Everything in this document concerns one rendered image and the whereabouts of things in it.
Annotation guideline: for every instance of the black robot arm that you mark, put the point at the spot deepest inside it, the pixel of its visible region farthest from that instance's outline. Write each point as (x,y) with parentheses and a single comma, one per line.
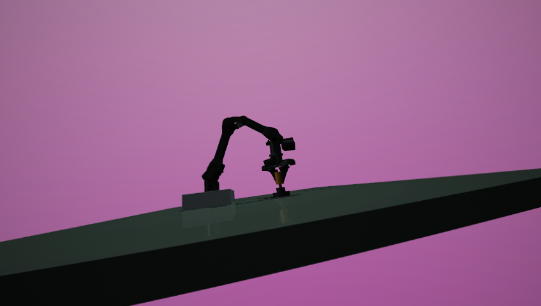
(216,166)

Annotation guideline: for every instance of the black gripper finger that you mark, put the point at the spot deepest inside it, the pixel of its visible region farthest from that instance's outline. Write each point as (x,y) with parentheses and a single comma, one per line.
(273,173)
(283,171)

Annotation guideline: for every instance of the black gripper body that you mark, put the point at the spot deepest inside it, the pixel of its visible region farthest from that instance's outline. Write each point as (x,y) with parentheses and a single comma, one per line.
(285,162)

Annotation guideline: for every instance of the orange knob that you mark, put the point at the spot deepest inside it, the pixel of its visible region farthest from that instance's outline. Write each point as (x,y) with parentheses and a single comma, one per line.
(278,178)

